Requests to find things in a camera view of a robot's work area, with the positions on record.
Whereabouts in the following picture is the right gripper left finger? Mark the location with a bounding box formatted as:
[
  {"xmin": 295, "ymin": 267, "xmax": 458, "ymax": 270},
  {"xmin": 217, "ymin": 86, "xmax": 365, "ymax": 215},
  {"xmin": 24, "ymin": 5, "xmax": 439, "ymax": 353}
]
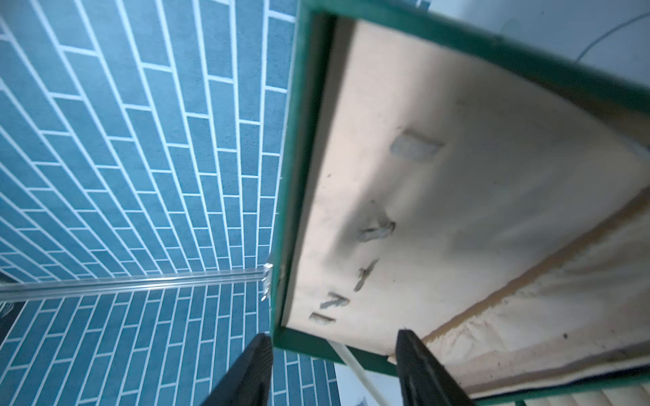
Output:
[{"xmin": 201, "ymin": 333, "xmax": 274, "ymax": 406}]

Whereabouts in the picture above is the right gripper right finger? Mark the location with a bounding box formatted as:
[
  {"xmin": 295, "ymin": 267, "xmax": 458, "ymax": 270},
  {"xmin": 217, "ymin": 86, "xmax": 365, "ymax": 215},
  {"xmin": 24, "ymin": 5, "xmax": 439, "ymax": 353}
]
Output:
[{"xmin": 395, "ymin": 329, "xmax": 475, "ymax": 406}]

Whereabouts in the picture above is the green jewelry box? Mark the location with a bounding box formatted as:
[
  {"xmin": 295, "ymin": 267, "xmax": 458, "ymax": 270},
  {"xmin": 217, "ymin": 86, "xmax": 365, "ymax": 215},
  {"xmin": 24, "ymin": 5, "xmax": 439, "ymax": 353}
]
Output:
[{"xmin": 270, "ymin": 1, "xmax": 649, "ymax": 404}]

